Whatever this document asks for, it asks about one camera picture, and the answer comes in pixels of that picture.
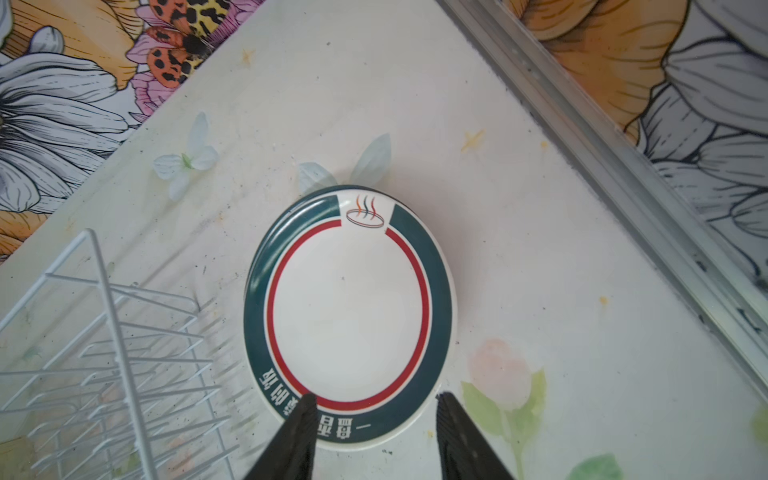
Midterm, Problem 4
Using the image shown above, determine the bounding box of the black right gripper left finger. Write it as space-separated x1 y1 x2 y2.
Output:
244 393 318 480

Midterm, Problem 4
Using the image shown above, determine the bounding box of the aluminium table edge rail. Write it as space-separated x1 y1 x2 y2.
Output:
440 1 767 395

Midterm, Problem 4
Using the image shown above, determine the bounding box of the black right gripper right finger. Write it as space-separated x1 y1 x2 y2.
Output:
436 392 514 480

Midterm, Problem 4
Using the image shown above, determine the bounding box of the white wire dish rack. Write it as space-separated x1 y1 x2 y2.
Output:
1 229 238 479

